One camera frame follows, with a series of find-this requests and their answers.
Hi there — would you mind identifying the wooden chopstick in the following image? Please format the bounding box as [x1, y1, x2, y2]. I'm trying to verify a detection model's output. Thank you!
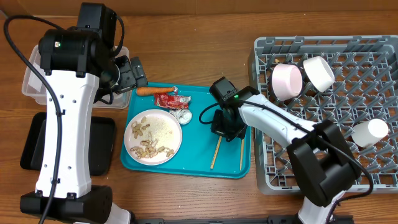
[239, 139, 244, 170]
[210, 136, 223, 170]

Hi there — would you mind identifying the pink bowl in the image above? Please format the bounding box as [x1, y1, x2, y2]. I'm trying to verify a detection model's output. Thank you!
[271, 64, 302, 101]

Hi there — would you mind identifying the white bowl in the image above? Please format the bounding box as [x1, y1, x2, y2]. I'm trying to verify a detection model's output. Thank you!
[303, 56, 335, 92]

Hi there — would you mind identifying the white plastic cup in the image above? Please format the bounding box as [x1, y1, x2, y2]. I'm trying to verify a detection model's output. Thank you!
[351, 118, 389, 147]

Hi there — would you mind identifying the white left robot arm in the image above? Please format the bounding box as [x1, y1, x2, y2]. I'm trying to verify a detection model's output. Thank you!
[20, 24, 136, 223]

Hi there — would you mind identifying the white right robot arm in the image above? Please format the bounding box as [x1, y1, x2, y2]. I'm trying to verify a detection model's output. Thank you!
[210, 82, 361, 223]

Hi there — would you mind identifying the grey dishwasher rack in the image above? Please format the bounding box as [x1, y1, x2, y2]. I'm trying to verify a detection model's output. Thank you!
[248, 35, 397, 194]

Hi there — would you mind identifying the orange carrot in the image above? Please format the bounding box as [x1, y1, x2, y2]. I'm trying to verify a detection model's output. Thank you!
[136, 86, 177, 96]

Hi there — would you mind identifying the teal plastic tray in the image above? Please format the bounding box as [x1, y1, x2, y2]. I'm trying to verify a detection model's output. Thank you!
[121, 85, 251, 179]

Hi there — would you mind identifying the red snack wrapper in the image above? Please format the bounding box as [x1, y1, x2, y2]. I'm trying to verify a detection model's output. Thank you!
[154, 93, 192, 110]

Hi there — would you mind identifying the black tray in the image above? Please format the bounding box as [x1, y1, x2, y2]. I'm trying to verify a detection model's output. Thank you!
[20, 112, 116, 176]

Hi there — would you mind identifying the pink plate with peanuts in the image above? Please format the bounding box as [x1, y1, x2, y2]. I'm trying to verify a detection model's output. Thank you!
[124, 109, 183, 166]

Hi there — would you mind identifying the clear plastic bin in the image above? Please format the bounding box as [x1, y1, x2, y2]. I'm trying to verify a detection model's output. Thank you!
[22, 45, 131, 109]

